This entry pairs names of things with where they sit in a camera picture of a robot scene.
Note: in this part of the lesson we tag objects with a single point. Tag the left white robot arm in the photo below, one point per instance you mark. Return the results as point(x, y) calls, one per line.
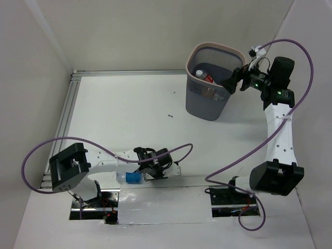
point(71, 169)

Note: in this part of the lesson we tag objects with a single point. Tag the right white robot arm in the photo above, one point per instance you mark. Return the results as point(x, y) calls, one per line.
point(279, 173)

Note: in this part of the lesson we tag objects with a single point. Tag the silver tape sheet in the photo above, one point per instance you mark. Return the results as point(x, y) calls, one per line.
point(174, 205)

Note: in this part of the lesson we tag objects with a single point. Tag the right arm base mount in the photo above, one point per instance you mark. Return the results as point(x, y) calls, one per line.
point(226, 202)

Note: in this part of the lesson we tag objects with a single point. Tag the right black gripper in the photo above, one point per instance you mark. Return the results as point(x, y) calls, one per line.
point(231, 83)

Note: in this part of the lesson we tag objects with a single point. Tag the clear bottle green label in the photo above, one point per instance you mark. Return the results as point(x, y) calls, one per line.
point(218, 96)

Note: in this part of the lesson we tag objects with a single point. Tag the small orange juice bottle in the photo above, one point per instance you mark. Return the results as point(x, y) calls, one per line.
point(208, 92)

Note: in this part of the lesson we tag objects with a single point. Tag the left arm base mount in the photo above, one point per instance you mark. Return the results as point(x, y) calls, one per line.
point(105, 210)

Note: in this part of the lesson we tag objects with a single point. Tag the blue label water bottle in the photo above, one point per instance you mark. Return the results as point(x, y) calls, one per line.
point(200, 74)

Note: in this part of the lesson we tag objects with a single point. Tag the grey mesh waste bin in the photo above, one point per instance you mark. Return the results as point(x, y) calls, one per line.
point(218, 61)

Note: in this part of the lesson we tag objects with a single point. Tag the red label water bottle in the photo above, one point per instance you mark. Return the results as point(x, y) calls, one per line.
point(209, 79)

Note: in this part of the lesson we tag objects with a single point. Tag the aluminium frame rail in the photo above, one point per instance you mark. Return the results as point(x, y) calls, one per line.
point(124, 110)

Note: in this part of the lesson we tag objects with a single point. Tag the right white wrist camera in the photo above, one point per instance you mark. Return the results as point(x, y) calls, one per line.
point(256, 54)

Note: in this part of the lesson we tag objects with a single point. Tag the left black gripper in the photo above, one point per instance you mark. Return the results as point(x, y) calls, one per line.
point(146, 171)

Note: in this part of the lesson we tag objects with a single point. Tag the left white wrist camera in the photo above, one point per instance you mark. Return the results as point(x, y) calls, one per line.
point(172, 170)

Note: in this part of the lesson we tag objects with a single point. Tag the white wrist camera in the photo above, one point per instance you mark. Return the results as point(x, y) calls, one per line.
point(172, 170)
point(256, 54)

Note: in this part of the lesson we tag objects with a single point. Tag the crushed bottle blue label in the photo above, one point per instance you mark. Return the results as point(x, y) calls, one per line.
point(130, 178)

